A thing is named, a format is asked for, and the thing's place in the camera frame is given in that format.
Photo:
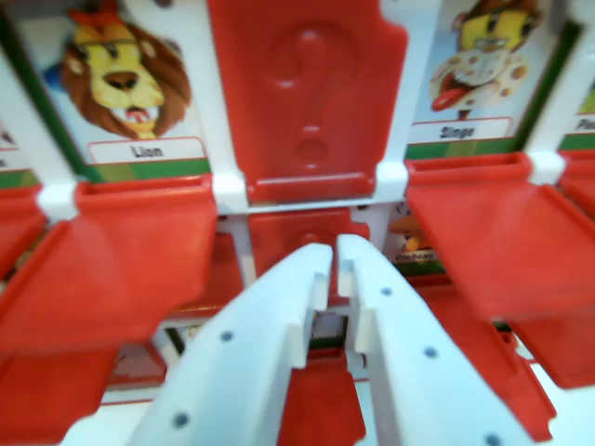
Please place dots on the lion picture card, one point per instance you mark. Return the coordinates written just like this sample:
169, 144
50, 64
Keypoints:
125, 93

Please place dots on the monkey picture card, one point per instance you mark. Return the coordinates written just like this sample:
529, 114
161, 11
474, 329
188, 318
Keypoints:
483, 69

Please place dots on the red plastic flap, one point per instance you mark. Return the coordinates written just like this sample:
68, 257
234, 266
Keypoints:
274, 241
321, 409
502, 241
116, 269
51, 395
483, 344
307, 93

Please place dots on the pig picture card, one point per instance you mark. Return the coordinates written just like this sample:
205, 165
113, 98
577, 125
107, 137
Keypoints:
411, 241

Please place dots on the red and white game board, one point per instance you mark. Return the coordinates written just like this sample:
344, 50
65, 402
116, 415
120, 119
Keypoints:
228, 186

